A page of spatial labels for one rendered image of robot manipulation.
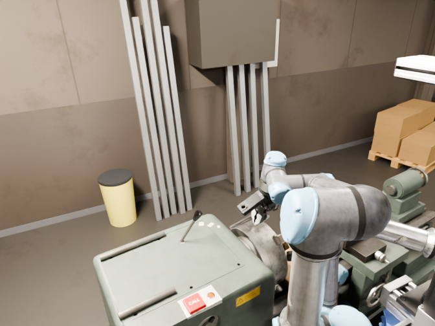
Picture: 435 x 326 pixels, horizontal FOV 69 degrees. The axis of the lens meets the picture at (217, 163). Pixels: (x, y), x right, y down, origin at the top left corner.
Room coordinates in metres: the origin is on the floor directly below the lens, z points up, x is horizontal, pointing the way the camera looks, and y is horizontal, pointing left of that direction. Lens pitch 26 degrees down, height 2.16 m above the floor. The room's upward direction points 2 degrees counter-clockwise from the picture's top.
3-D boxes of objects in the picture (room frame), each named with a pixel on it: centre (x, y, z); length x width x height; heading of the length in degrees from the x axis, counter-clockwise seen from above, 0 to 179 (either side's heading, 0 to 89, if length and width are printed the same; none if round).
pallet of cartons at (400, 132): (4.36, -2.99, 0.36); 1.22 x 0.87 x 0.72; 122
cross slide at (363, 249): (1.47, -0.72, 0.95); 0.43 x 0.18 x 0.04; 30
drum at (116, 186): (2.97, 1.10, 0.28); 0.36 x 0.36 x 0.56
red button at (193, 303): (0.75, 0.09, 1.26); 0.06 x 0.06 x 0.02; 30
